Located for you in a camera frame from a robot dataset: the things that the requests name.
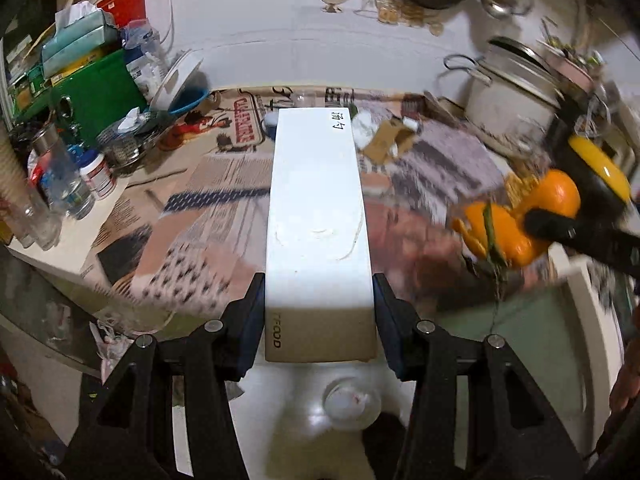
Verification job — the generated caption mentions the glass bottle with metal cap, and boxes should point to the glass bottle with metal cap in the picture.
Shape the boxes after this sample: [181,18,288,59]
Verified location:
[31,125,97,221]

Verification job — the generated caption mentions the brown cardboard piece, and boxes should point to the brown cardboard piece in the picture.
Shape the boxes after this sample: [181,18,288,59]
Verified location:
[362,119,419,164]

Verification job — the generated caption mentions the white rice cooker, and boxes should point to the white rice cooker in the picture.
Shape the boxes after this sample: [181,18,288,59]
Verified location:
[465,37,566,137]

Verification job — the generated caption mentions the green box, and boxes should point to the green box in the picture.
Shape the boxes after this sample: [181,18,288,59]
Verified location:
[14,47,149,147]

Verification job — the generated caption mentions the glass jars wall sticker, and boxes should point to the glass jars wall sticker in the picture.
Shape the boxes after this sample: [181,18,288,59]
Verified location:
[375,0,426,27]

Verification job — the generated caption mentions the clear plastic cup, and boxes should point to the clear plastic cup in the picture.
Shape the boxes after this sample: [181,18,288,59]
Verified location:
[322,377,383,432]

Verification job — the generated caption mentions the black power cable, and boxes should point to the black power cable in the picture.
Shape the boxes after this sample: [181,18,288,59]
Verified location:
[442,54,494,87]

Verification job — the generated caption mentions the clear plastic bag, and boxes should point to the clear plastic bag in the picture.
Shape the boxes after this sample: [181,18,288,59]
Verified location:
[120,19,168,97]

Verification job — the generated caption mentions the crumpled white tissue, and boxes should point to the crumpled white tissue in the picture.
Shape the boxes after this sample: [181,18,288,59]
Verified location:
[352,110,379,144]

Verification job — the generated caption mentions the metal strainer bowl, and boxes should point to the metal strainer bowl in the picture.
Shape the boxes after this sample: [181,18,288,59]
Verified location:
[96,109,172,172]

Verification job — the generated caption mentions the white plastic bin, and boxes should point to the white plastic bin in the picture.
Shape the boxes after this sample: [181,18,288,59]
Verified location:
[165,255,626,480]

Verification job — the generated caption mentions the blue bowl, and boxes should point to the blue bowl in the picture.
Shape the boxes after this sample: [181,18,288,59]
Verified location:
[167,87,212,117]

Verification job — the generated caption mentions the long white cardboard box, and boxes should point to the long white cardboard box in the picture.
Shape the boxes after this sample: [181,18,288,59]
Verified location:
[263,108,377,364]

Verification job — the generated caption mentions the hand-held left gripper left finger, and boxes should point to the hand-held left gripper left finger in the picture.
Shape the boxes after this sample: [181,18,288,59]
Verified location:
[64,272,266,480]

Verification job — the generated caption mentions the white cable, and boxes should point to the white cable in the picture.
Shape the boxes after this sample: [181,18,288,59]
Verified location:
[124,0,174,47]

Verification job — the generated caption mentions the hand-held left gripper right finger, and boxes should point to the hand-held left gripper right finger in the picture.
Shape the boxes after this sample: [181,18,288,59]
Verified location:
[372,272,587,480]

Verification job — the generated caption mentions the yellow round object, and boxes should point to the yellow round object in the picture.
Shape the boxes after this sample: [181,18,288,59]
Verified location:
[569,135,633,203]

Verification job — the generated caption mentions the teal tissue box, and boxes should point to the teal tissue box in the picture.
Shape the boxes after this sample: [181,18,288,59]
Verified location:
[40,10,121,79]

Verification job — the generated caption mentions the pink bowl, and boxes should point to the pink bowl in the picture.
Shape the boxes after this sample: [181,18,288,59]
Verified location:
[541,42,602,92]

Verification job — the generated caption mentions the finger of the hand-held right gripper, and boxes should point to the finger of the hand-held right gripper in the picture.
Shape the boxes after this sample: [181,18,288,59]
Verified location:
[522,207,640,279]

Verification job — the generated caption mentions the person's right hand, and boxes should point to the person's right hand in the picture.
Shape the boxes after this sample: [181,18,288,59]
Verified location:
[609,355,640,413]

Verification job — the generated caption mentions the white red label pill bottle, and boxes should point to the white red label pill bottle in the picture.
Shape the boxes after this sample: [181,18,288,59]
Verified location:
[80,152,119,202]

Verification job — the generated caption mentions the newspaper print tablecloth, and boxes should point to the newspaper print tablecloth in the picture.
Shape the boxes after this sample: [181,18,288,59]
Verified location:
[80,85,516,321]

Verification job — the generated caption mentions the clear drinking glass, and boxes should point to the clear drinking glass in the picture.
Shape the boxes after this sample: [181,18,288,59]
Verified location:
[0,180,62,252]

